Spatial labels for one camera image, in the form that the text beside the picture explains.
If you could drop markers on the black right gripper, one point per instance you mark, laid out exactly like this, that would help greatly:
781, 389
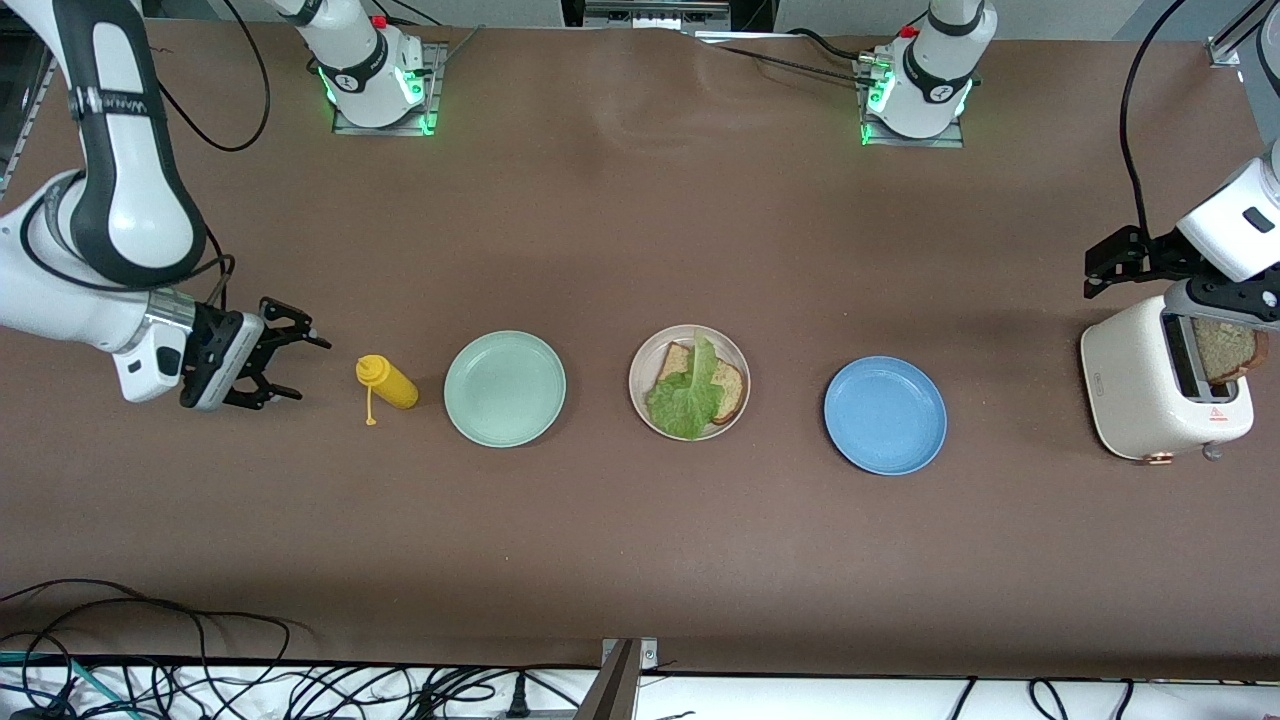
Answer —
207, 340

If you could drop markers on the yellow squeeze bottle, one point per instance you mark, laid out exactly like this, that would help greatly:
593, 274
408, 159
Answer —
392, 385

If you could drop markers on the green lettuce leaf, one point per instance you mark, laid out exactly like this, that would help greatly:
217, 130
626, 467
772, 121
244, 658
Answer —
685, 405

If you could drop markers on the brown bread slice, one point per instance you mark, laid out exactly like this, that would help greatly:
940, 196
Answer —
1225, 350
732, 390

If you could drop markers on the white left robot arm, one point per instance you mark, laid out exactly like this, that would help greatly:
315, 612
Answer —
1235, 225

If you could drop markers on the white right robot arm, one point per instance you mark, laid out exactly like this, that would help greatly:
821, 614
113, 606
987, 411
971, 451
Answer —
120, 200

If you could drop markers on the mint green plate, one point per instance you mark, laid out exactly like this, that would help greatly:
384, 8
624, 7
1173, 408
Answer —
505, 390

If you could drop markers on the beige plate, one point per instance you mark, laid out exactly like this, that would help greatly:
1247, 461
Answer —
690, 433

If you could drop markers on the blue plate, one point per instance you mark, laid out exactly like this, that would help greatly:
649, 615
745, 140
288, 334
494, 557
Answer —
885, 415

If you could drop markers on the brown table cover sheet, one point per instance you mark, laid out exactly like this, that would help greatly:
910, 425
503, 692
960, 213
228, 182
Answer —
640, 560

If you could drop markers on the black power plug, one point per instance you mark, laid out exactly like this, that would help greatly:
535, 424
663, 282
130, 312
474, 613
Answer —
518, 700

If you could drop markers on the silver metal device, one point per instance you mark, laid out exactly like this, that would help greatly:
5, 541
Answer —
650, 15

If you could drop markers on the black box behind table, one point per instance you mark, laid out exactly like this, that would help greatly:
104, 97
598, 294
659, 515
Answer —
750, 12

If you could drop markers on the white lower shelf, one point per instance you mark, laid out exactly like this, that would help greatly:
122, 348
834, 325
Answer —
800, 702

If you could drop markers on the white toaster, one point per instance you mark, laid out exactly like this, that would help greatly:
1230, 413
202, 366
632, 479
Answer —
1125, 380

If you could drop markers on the aluminium profile piece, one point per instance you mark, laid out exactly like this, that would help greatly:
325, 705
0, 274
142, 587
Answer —
1225, 45

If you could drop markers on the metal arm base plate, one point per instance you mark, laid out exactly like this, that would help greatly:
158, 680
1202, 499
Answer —
432, 100
950, 142

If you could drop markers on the aluminium frame rail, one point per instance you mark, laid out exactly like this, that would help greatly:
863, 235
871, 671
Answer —
20, 130

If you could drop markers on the grey metal post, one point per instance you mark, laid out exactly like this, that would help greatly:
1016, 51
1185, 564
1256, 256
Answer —
615, 690

